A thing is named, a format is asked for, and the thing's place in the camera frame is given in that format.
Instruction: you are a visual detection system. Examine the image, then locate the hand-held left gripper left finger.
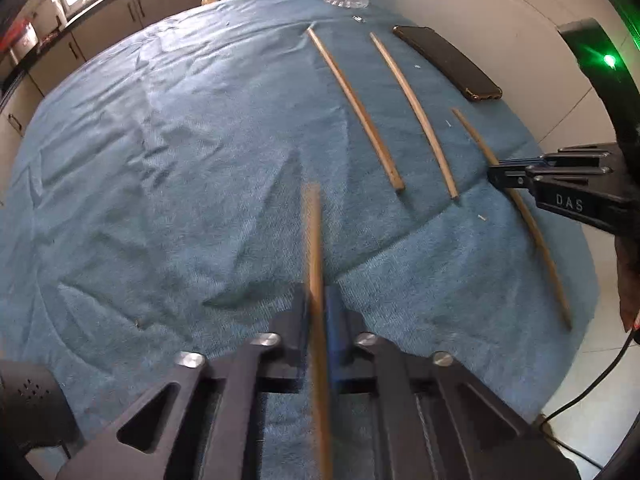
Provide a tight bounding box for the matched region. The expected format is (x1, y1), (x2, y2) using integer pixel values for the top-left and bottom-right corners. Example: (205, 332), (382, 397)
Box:
(57, 285), (308, 480)

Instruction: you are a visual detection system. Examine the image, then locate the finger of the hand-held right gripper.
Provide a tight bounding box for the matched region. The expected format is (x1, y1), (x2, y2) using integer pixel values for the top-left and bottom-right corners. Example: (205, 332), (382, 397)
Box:
(487, 172), (589, 191)
(487, 144), (619, 174)

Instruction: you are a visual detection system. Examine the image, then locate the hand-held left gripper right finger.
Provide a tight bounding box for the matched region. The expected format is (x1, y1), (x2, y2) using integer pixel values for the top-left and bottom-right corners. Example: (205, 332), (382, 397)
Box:
(325, 286), (582, 480)

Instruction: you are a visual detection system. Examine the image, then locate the thin bamboo chopstick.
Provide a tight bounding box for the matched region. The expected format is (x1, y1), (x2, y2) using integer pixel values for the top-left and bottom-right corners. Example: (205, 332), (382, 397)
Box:
(302, 183), (334, 480)
(369, 33), (460, 200)
(452, 108), (573, 331)
(305, 27), (405, 192)

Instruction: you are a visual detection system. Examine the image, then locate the person's right hand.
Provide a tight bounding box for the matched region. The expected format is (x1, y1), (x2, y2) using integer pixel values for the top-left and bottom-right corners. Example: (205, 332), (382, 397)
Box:
(614, 234), (640, 332)

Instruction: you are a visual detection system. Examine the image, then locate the black phone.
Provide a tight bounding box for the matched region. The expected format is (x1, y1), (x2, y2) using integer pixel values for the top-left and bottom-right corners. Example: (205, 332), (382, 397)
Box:
(393, 25), (503, 103)

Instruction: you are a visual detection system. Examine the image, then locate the teal table cloth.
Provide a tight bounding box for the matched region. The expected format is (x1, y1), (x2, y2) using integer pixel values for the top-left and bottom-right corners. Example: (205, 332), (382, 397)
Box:
(0, 0), (601, 480)

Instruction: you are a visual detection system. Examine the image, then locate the black perforated plastic object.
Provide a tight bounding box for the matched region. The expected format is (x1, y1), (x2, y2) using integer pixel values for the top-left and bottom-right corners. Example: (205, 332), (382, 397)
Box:
(0, 360), (81, 461)

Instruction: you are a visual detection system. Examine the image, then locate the black kitchen countertop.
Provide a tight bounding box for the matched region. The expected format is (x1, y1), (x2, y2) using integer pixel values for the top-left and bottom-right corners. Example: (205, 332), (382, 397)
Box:
(0, 0), (136, 111)

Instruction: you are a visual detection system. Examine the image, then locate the silver cooker with red lid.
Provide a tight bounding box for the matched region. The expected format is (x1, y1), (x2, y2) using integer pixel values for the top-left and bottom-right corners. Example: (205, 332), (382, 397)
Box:
(0, 19), (40, 63)

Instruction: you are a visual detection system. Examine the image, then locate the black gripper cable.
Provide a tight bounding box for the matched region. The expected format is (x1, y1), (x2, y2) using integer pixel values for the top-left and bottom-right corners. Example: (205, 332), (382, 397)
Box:
(542, 330), (639, 466)

